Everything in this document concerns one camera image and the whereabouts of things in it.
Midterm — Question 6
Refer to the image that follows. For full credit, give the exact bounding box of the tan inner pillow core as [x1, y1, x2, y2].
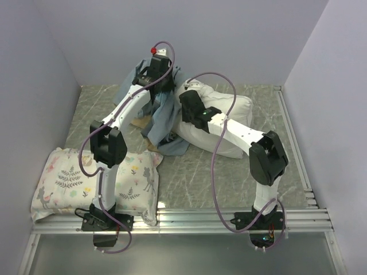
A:
[131, 115, 159, 153]

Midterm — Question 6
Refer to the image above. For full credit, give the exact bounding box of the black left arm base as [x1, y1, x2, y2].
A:
[74, 208, 134, 249]

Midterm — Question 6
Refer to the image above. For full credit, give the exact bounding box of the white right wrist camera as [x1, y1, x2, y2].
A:
[183, 79, 203, 91]

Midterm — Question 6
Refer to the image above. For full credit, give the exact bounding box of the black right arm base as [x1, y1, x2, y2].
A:
[230, 211, 286, 252]

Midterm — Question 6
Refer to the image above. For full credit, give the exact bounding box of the aluminium right side rail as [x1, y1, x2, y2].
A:
[274, 86, 319, 209]

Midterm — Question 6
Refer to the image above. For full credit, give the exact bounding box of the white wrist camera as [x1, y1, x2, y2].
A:
[150, 47, 169, 57]
[183, 79, 203, 91]

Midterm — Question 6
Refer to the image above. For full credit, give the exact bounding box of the aluminium frame rail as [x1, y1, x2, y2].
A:
[31, 209, 334, 235]

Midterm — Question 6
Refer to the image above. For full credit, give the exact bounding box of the white pillow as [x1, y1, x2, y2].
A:
[173, 78, 253, 160]

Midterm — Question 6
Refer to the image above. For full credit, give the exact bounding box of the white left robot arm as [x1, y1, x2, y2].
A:
[89, 53, 174, 230]

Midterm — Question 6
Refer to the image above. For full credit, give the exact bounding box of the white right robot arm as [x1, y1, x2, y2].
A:
[179, 90, 289, 229]

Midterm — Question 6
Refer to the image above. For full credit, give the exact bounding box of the blue-grey pillowcase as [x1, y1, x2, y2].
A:
[113, 57, 192, 157]

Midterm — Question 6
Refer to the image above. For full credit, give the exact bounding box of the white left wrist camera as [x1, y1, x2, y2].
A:
[150, 47, 169, 57]

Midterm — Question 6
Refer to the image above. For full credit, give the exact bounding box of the floral patterned pillow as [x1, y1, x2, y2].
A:
[30, 148, 163, 226]

